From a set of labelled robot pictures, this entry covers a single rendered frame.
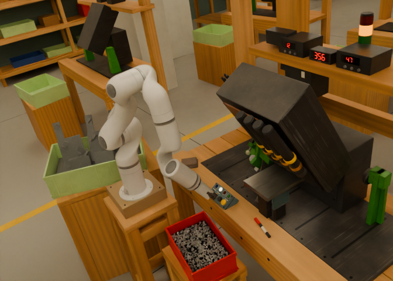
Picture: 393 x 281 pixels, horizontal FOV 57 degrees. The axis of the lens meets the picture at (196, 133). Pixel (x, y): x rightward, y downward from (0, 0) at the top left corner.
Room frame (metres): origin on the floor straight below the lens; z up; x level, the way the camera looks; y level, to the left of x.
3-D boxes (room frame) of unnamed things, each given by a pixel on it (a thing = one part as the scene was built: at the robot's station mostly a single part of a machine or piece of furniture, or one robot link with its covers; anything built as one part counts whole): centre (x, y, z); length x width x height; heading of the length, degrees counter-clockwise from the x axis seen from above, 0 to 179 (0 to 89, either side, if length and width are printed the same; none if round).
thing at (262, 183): (1.28, -0.38, 1.11); 0.39 x 0.16 x 0.03; 117
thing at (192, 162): (1.78, 0.07, 0.91); 0.10 x 0.08 x 0.03; 86
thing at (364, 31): (1.43, -0.76, 1.67); 0.05 x 0.05 x 0.05
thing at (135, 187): (1.60, 0.38, 1.01); 0.19 x 0.19 x 0.18
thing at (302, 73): (1.59, -0.57, 1.42); 0.17 x 0.12 x 0.15; 27
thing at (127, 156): (1.63, 0.36, 1.22); 0.19 x 0.12 x 0.24; 132
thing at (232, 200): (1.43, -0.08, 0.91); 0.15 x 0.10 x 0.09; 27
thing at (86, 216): (2.11, 0.67, 0.39); 0.68 x 0.52 x 0.79; 107
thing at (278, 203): (1.25, -0.33, 0.97); 0.10 x 0.02 x 0.14; 117
